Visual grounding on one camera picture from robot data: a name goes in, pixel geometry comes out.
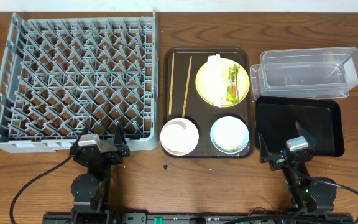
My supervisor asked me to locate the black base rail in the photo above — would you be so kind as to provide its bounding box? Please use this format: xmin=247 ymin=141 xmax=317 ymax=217
xmin=42 ymin=212 xmax=354 ymax=224

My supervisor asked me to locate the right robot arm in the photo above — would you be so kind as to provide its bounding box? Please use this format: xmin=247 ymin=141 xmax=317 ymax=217
xmin=258 ymin=122 xmax=337 ymax=214

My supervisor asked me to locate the grey dishwasher rack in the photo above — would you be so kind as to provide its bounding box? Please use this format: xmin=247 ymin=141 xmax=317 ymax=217
xmin=0 ymin=14 xmax=159 ymax=153

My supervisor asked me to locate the clear plastic bin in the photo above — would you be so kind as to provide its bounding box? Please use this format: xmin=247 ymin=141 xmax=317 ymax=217
xmin=250 ymin=47 xmax=358 ymax=99

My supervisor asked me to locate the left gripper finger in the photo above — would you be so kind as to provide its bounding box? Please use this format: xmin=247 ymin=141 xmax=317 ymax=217
xmin=73 ymin=126 xmax=90 ymax=149
xmin=114 ymin=124 xmax=127 ymax=148

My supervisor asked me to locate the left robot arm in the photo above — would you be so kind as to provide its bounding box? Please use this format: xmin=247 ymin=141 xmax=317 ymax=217
xmin=69 ymin=126 xmax=130 ymax=224

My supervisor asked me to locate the yellow plate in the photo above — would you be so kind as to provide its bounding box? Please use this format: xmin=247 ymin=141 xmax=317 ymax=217
xmin=195 ymin=58 xmax=250 ymax=108

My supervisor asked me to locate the green orange snack wrapper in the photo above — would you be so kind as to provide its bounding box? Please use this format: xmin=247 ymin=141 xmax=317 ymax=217
xmin=226 ymin=64 xmax=239 ymax=103

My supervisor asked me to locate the black waste tray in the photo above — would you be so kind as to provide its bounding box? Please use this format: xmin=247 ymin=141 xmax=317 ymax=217
xmin=256 ymin=96 xmax=345 ymax=157

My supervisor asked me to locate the pink white bowl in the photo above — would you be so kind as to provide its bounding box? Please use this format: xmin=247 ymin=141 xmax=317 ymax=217
xmin=160 ymin=118 xmax=200 ymax=156

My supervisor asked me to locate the light blue bowl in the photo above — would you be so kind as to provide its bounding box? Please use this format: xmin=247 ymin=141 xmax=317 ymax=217
xmin=210 ymin=116 xmax=250 ymax=154

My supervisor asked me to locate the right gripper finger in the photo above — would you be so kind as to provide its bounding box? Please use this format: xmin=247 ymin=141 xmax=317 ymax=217
xmin=258 ymin=133 xmax=272 ymax=164
xmin=295 ymin=121 xmax=316 ymax=146

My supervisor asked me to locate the white napkin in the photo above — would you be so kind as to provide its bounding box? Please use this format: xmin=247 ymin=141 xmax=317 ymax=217
xmin=204 ymin=54 xmax=224 ymax=108

